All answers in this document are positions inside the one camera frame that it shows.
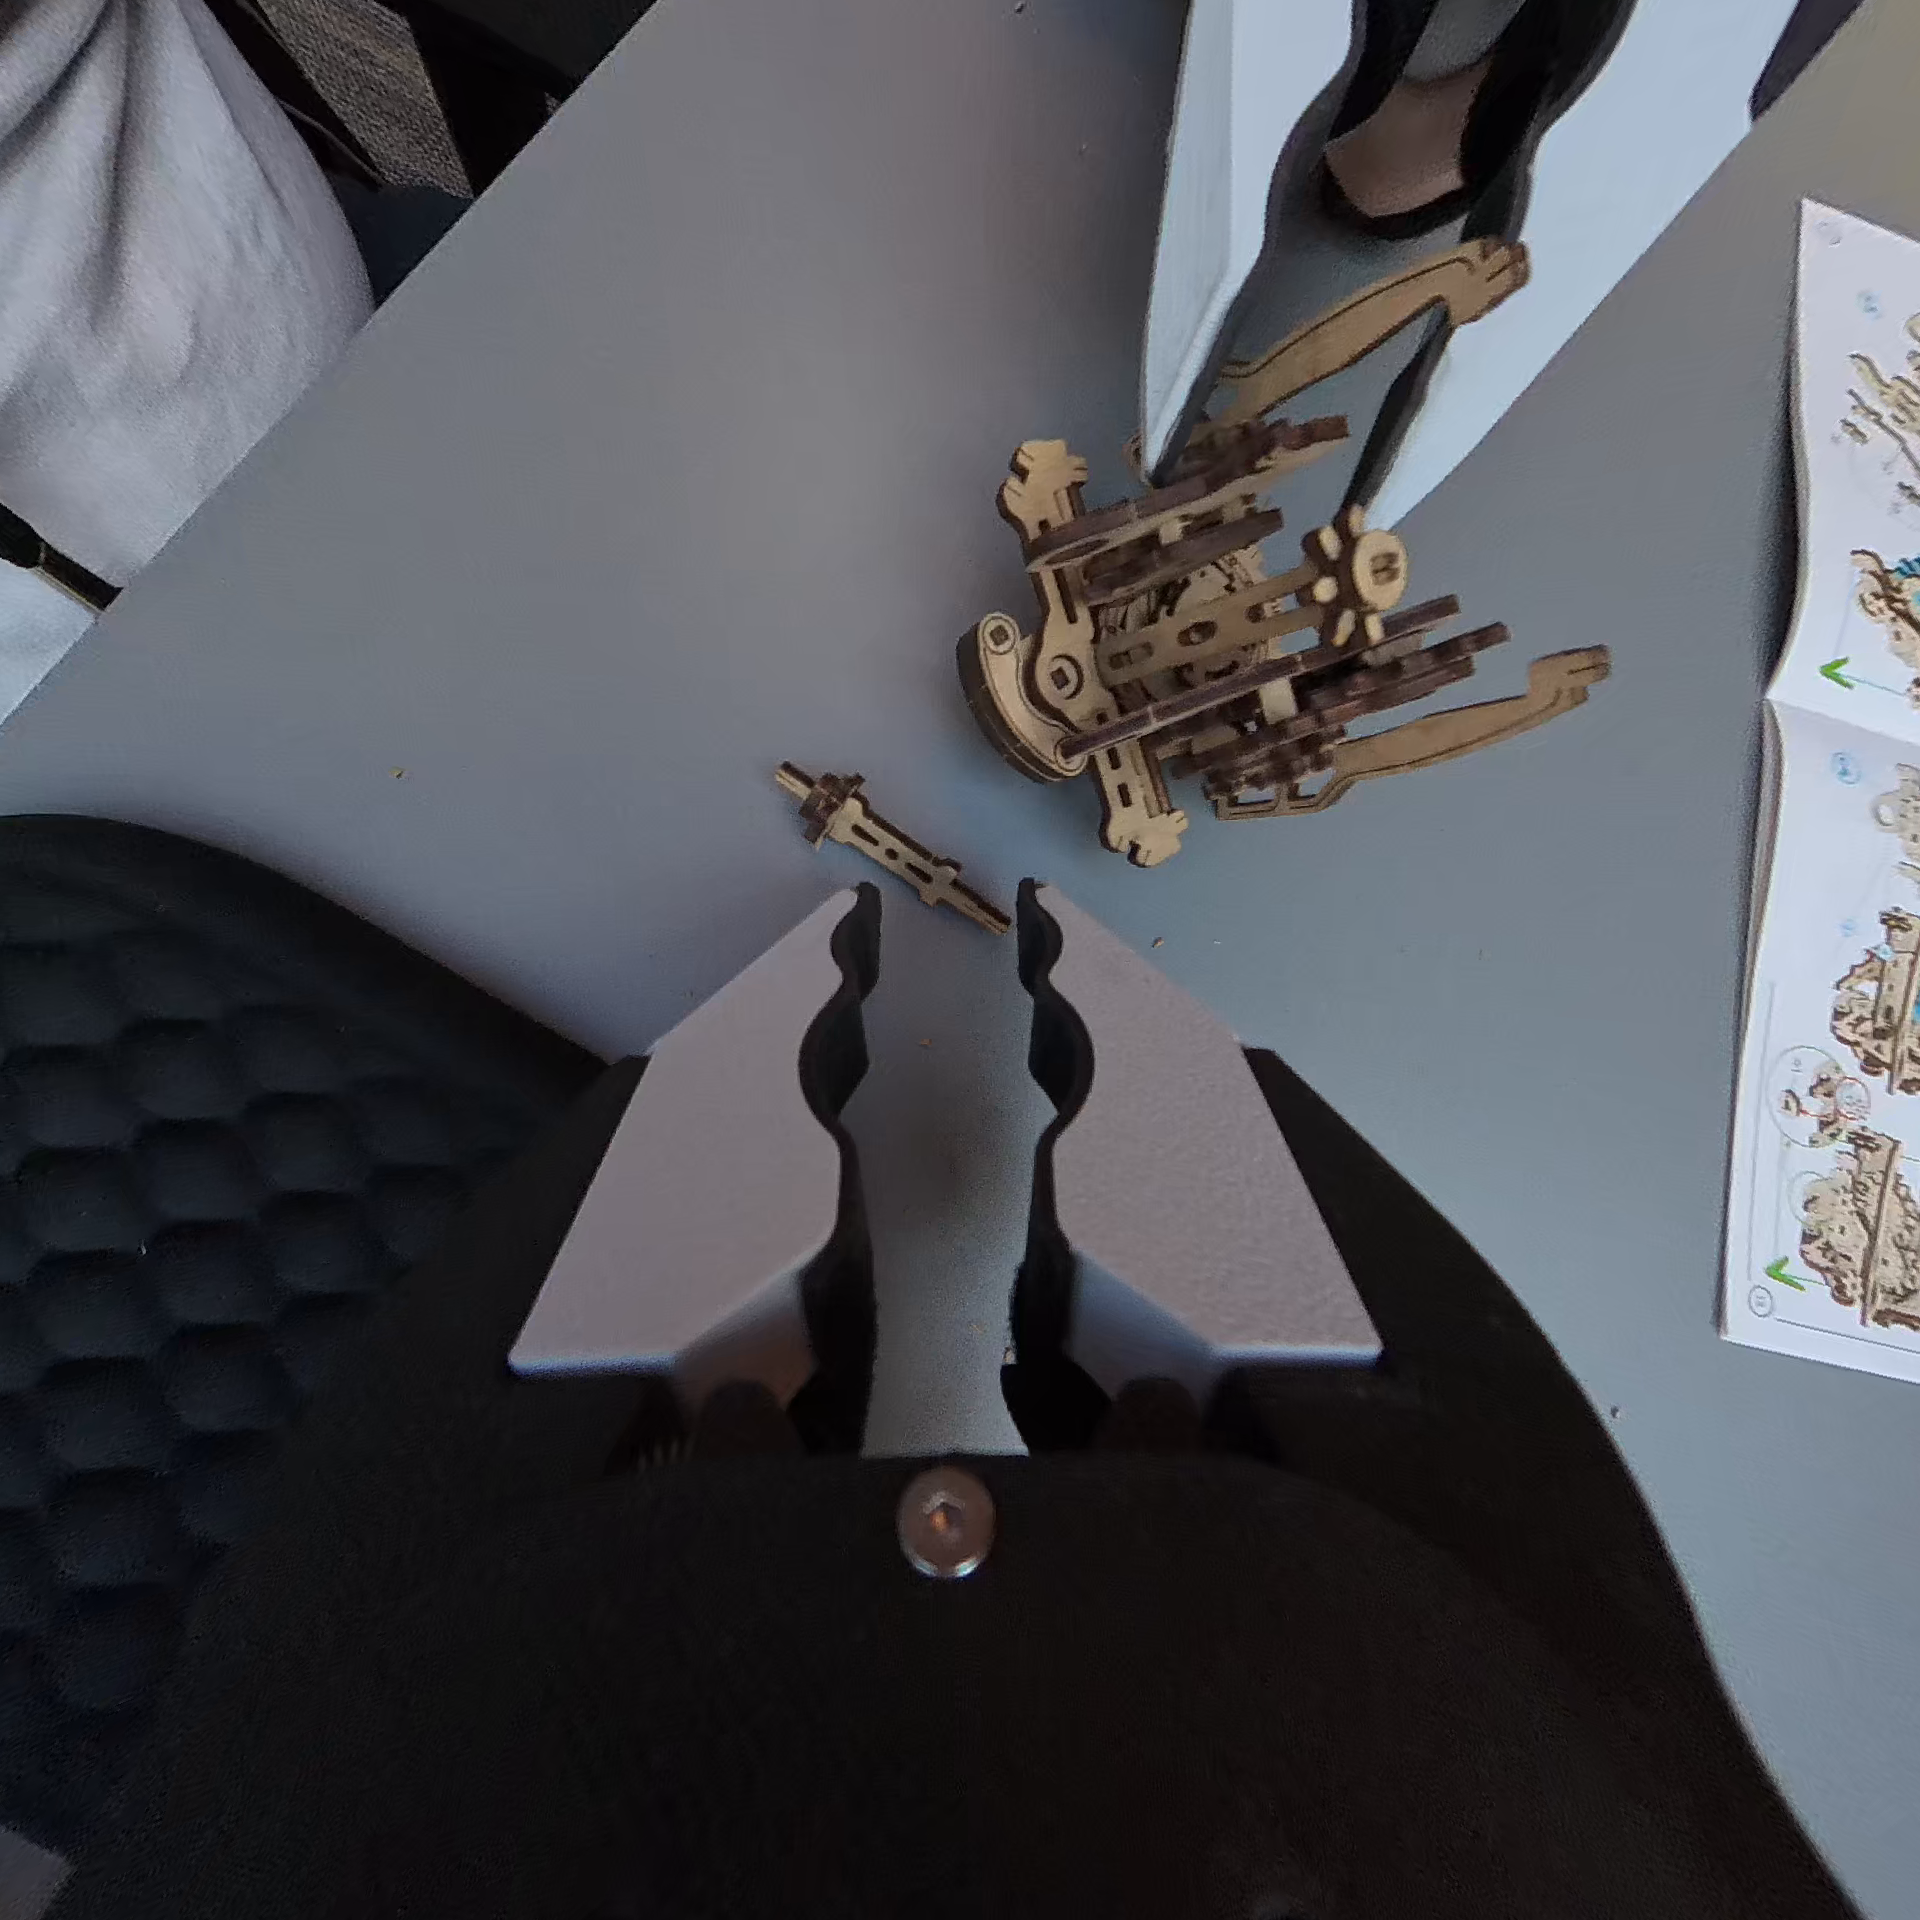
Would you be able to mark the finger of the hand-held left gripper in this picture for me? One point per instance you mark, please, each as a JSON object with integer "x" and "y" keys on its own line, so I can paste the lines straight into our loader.
{"x": 1224, "y": 181}
{"x": 1634, "y": 136}

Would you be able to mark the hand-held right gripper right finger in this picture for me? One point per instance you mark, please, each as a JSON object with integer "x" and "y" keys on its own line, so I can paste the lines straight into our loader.
{"x": 1201, "y": 1200}

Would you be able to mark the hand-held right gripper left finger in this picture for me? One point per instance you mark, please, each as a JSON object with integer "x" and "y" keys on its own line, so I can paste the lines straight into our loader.
{"x": 705, "y": 1200}

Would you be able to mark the small wooden axle part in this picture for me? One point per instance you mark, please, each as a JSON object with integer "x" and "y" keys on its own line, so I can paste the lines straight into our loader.
{"x": 885, "y": 844}

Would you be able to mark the wooden gear model assembly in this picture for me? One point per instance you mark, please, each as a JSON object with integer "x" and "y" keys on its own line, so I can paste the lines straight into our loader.
{"x": 1050, "y": 674}

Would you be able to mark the person's left hand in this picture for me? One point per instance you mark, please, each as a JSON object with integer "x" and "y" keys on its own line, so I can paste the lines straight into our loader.
{"x": 1417, "y": 165}

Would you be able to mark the black wrist rest pad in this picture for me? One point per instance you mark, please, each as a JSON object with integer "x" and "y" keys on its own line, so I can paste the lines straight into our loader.
{"x": 181, "y": 1125}

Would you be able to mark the white instruction booklet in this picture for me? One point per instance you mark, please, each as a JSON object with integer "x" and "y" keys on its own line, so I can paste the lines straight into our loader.
{"x": 1828, "y": 1050}

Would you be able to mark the person in white shirt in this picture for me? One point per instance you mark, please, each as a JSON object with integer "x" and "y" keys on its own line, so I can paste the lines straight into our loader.
{"x": 149, "y": 300}

